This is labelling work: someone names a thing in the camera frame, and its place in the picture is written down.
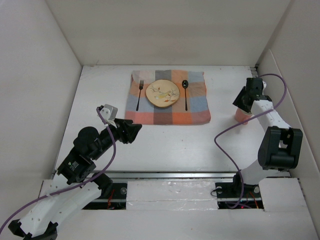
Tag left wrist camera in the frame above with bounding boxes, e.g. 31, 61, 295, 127
97, 104, 118, 125

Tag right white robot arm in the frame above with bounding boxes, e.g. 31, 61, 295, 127
231, 77, 303, 197

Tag aluminium front rail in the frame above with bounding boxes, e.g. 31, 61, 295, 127
92, 170, 291, 180

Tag aluminium right side rail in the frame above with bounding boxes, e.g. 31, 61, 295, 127
249, 65, 288, 173

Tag black metal fork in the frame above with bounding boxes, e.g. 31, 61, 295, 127
135, 80, 144, 111

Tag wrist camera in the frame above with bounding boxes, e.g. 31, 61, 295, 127
262, 81, 267, 90
97, 104, 118, 125

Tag beige floral ceramic plate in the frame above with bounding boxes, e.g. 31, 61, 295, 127
145, 79, 180, 108

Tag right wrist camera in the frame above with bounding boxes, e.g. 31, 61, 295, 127
262, 81, 267, 90

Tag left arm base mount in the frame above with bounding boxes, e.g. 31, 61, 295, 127
83, 182, 128, 210

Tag pink ceramic cup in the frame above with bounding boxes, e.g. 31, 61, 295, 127
234, 108, 252, 125

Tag aluminium rail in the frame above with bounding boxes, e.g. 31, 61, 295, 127
92, 170, 291, 180
249, 65, 288, 173

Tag checkered orange blue cloth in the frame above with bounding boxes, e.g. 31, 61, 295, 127
125, 69, 211, 125

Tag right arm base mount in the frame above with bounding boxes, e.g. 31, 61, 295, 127
210, 182, 264, 210

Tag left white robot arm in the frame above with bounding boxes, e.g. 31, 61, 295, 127
6, 118, 142, 240

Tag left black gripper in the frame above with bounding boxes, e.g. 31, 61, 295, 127
92, 117, 142, 160

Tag black metal spoon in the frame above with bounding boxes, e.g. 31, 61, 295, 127
181, 79, 189, 111

